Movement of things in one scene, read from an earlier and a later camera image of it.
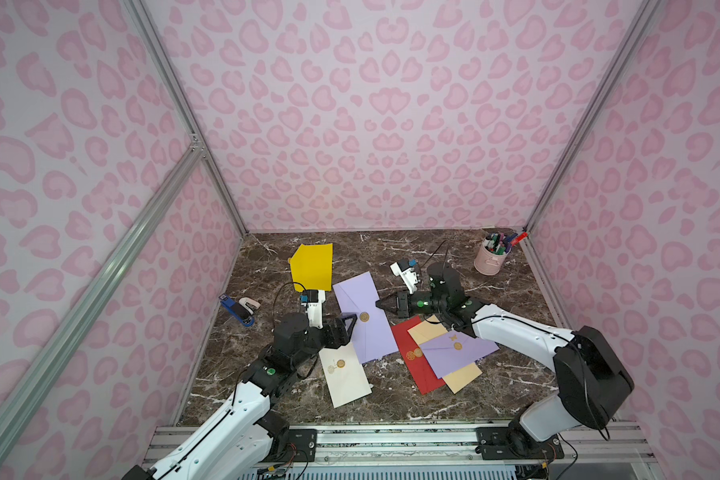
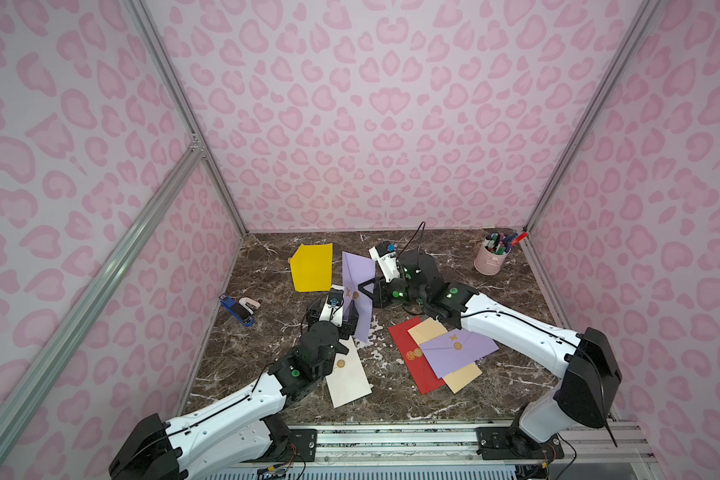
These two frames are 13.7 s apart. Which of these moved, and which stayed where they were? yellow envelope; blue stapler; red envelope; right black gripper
Moved: right black gripper
Stayed: red envelope; yellow envelope; blue stapler
